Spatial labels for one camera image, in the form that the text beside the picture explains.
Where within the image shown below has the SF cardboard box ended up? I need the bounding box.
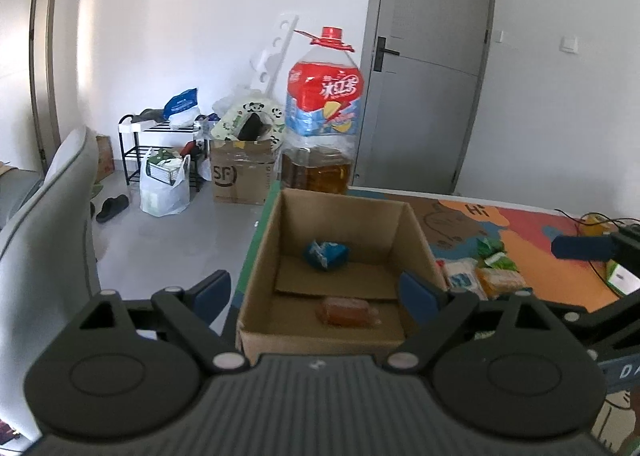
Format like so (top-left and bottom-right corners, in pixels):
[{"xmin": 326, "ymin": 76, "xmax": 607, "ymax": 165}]
[{"xmin": 209, "ymin": 140, "xmax": 276, "ymax": 205}]

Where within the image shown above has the yellow object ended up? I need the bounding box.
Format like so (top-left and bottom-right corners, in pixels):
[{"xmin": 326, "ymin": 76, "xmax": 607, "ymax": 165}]
[{"xmin": 578, "ymin": 213, "xmax": 618, "ymax": 237}]

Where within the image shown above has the white wall switch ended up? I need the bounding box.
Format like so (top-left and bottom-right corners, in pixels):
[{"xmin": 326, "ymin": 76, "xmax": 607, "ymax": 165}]
[{"xmin": 560, "ymin": 36, "xmax": 579, "ymax": 54}]

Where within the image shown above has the white plastic bag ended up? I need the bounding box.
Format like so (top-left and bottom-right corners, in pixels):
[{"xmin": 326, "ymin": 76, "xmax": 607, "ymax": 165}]
[{"xmin": 139, "ymin": 147, "xmax": 191, "ymax": 218}]

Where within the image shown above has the white snack packet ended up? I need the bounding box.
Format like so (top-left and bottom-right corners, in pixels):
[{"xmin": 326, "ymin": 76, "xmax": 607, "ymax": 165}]
[{"xmin": 439, "ymin": 258, "xmax": 487, "ymax": 300}]

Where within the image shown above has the grey door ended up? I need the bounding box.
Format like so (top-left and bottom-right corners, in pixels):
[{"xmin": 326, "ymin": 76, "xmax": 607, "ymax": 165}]
[{"xmin": 352, "ymin": 0, "xmax": 495, "ymax": 194}]

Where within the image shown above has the large iced tea bottle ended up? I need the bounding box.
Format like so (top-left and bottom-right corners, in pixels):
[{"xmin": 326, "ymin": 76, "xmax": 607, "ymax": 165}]
[{"xmin": 280, "ymin": 26, "xmax": 364, "ymax": 194}]

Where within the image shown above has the blue white bag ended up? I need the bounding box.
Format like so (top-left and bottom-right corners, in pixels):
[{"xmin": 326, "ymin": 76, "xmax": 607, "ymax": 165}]
[{"xmin": 163, "ymin": 88, "xmax": 201, "ymax": 128}]

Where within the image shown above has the brown snack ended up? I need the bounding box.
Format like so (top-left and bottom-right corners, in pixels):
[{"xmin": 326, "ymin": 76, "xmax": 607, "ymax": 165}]
[{"xmin": 316, "ymin": 297, "xmax": 381, "ymax": 328}]

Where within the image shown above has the black shoe rack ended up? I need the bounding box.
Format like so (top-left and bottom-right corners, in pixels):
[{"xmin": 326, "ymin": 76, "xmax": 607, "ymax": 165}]
[{"xmin": 118, "ymin": 114, "xmax": 208, "ymax": 192}]

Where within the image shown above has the blue snack packet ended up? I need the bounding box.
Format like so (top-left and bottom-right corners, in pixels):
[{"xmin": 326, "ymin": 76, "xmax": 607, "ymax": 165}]
[{"xmin": 303, "ymin": 241, "xmax": 350, "ymax": 272}]

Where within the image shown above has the white plastic board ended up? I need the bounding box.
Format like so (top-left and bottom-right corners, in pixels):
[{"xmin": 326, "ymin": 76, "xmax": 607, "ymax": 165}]
[{"xmin": 250, "ymin": 12, "xmax": 299, "ymax": 96}]

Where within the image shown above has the panda print bag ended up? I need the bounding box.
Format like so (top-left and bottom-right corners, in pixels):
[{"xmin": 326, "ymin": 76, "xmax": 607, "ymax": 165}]
[{"xmin": 210, "ymin": 90, "xmax": 285, "ymax": 151}]

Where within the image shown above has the black cable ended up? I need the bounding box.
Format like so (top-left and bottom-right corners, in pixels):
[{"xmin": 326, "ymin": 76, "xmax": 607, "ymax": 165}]
[{"xmin": 554, "ymin": 207, "xmax": 640, "ymax": 282}]

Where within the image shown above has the open cardboard box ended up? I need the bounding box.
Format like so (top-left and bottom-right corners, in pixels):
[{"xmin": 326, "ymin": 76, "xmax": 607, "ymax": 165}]
[{"xmin": 236, "ymin": 189, "xmax": 446, "ymax": 362}]

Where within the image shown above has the black slipper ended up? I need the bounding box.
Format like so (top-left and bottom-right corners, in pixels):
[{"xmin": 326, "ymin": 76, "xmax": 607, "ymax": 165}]
[{"xmin": 96, "ymin": 194, "xmax": 129, "ymax": 223}]

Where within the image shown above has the green tissue box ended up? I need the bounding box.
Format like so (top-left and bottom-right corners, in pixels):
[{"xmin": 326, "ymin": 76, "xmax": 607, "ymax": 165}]
[{"xmin": 605, "ymin": 260, "xmax": 640, "ymax": 297}]

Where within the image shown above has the grey chair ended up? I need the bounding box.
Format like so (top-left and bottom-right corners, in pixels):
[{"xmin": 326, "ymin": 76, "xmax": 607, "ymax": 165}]
[{"xmin": 1, "ymin": 127, "xmax": 100, "ymax": 441}]

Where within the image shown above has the green snack packet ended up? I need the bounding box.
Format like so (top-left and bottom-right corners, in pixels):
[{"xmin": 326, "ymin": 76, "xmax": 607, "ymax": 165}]
[
  {"xmin": 476, "ymin": 236, "xmax": 506, "ymax": 260},
  {"xmin": 483, "ymin": 251, "xmax": 518, "ymax": 272}
]

